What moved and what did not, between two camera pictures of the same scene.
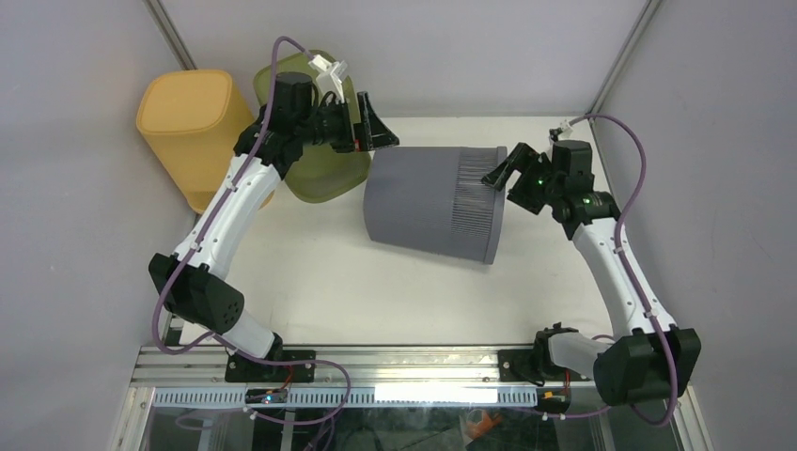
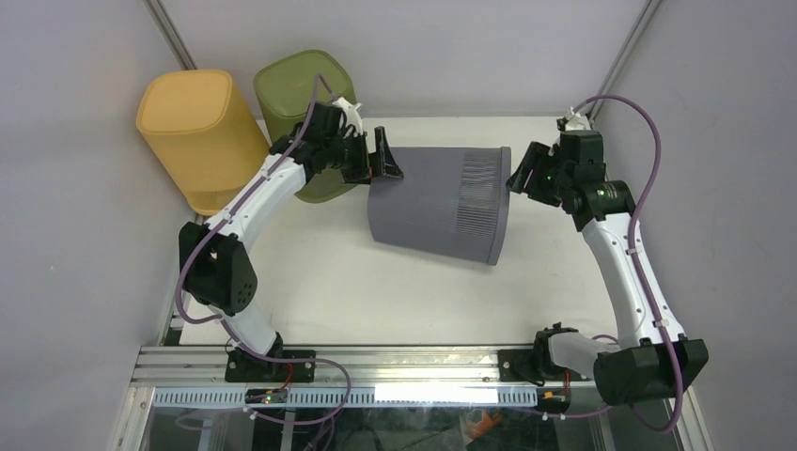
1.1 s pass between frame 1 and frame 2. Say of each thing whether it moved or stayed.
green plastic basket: stayed
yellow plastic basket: stayed
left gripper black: moved
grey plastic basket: stayed
